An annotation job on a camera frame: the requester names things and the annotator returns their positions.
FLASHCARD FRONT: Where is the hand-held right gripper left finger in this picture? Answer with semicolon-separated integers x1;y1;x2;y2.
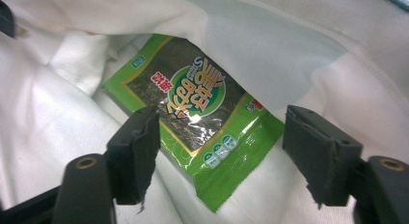
105;105;161;214

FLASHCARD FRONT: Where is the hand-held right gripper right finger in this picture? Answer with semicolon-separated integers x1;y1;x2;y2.
282;104;364;210

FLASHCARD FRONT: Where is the white orange green canvas bag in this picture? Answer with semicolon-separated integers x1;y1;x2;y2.
0;0;409;224

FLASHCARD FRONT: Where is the green seaweed snack packet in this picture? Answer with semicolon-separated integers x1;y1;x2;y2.
101;34;286;214

